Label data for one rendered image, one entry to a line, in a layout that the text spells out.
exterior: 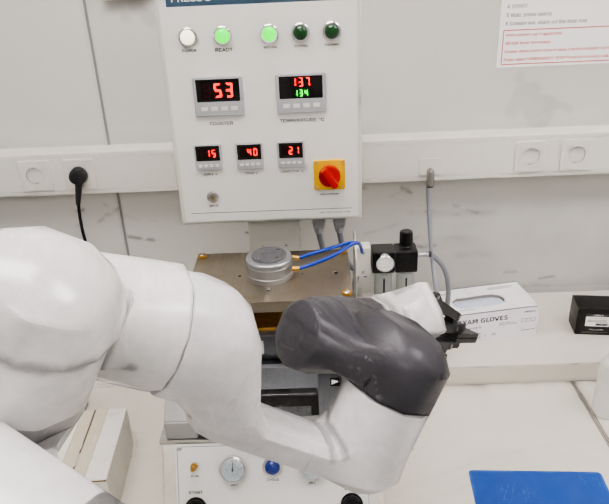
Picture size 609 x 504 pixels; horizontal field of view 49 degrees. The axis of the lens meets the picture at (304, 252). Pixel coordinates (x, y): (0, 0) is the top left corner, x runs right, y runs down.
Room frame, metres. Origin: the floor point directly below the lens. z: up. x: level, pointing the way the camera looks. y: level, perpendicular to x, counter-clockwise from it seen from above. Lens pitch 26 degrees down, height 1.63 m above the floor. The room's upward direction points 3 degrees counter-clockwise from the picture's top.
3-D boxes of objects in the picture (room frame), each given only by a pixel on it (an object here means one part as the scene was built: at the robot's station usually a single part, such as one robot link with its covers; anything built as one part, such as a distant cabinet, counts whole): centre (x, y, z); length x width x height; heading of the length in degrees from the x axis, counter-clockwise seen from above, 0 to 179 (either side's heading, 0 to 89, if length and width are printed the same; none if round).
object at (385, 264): (1.11, -0.17, 1.05); 0.15 x 0.05 x 0.15; 89
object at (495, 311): (1.28, -0.39, 0.83); 0.23 x 0.12 x 0.07; 99
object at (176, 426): (0.92, 0.20, 0.97); 0.25 x 0.05 x 0.07; 179
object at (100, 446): (0.90, 0.40, 0.80); 0.19 x 0.13 x 0.09; 179
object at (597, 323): (1.25, -0.64, 0.83); 0.09 x 0.06 x 0.07; 81
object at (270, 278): (1.02, 0.04, 1.08); 0.31 x 0.24 x 0.13; 89
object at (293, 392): (0.80, 0.06, 0.99); 0.15 x 0.02 x 0.04; 89
